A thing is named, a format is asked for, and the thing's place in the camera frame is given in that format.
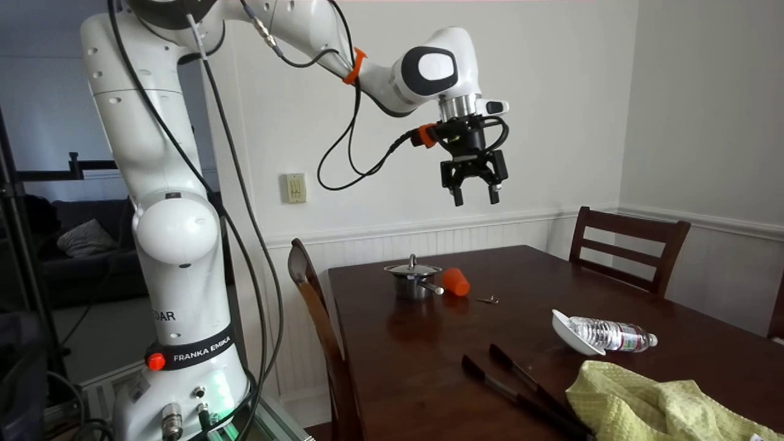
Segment cream wall switch plate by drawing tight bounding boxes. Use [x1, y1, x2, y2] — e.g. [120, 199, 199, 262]
[280, 172, 310, 206]

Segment black tongs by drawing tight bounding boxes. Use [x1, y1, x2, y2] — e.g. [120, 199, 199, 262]
[457, 341, 596, 441]

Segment grey pillow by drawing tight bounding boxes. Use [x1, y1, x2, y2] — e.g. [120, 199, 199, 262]
[54, 216, 122, 260]

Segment long black robot cable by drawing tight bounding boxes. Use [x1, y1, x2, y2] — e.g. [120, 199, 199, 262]
[105, 0, 287, 423]

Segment orange toy carrot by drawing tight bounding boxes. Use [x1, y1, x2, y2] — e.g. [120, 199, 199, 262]
[439, 264, 476, 302]

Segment clear plastic bottle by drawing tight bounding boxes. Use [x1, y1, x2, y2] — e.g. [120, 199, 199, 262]
[570, 314, 661, 356]

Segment steel pot with handle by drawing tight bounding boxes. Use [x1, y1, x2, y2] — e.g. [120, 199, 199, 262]
[391, 269, 448, 304]

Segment dark sofa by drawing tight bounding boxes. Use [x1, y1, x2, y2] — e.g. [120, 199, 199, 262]
[21, 194, 151, 311]

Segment orange cable strap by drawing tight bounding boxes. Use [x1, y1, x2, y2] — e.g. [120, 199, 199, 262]
[340, 47, 369, 87]

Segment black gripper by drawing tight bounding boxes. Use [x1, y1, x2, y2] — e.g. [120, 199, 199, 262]
[437, 114, 512, 207]

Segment black metal stand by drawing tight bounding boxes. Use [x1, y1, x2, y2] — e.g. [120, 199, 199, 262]
[0, 107, 120, 387]

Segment orange cable connector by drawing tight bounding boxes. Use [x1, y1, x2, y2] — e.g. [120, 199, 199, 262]
[408, 123, 439, 150]

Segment glass pot lid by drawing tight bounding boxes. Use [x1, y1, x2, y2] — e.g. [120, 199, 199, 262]
[381, 253, 443, 282]

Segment yellow-green cloth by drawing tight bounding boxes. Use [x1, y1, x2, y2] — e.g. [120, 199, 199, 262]
[563, 357, 784, 441]

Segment black looped gripper cable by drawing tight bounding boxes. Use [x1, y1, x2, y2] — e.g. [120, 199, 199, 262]
[241, 0, 421, 195]

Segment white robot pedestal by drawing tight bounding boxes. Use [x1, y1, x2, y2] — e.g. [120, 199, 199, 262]
[76, 363, 313, 441]

